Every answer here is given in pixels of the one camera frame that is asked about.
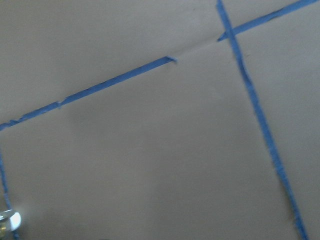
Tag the chrome tee pipe fitting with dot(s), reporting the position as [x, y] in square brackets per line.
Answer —
[10, 220]

